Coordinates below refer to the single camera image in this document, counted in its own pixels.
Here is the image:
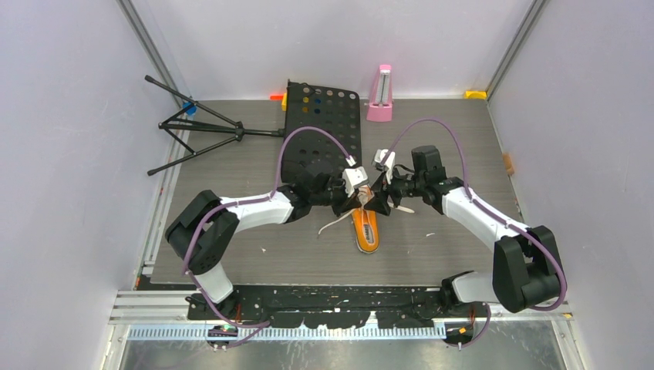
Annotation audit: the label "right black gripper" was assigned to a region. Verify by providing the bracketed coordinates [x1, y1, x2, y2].
[365, 164, 426, 216]

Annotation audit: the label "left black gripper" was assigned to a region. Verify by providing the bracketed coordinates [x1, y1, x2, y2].
[310, 173, 361, 217]

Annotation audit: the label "white shoelace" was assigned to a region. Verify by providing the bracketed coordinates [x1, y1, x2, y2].
[317, 186, 416, 237]

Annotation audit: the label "orange canvas sneaker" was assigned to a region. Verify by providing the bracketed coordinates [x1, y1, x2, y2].
[352, 207, 379, 254]

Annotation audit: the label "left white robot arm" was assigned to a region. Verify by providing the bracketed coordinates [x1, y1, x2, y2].
[165, 163, 368, 319]

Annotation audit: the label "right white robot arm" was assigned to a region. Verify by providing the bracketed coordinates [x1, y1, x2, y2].
[365, 146, 567, 317]

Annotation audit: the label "pink metronome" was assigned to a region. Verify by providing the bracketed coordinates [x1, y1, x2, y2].
[366, 64, 393, 123]

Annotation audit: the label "black perforated music stand desk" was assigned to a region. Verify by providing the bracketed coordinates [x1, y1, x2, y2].
[280, 81, 362, 183]

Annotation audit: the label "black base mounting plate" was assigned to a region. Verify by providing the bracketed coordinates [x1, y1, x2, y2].
[186, 285, 487, 329]

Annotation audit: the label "black tripod stand legs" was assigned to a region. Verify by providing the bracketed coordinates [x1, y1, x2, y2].
[144, 75, 285, 177]

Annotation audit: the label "yellow orange toy block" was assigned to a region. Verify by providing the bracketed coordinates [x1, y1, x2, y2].
[269, 92, 288, 112]

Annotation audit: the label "yellow corner block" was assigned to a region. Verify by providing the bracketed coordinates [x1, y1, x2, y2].
[464, 90, 487, 100]

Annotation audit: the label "blue clip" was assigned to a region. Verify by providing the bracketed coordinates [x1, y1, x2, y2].
[183, 102, 197, 116]

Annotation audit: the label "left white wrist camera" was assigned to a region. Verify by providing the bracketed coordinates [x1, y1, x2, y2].
[342, 156, 369, 197]

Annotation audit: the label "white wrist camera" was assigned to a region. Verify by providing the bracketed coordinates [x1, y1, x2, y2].
[373, 149, 396, 184]
[342, 156, 369, 197]

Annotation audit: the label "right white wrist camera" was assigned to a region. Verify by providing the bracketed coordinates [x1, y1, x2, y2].
[373, 149, 396, 184]

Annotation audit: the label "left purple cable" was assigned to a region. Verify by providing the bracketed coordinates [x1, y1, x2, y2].
[181, 126, 356, 351]

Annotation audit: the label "purple cable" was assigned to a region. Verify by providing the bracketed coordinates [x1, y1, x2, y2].
[380, 118, 568, 351]
[181, 126, 356, 351]

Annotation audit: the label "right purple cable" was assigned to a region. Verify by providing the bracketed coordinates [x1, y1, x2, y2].
[380, 118, 568, 351]

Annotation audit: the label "aluminium frame rail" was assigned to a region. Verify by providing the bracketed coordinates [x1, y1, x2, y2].
[110, 288, 573, 341]

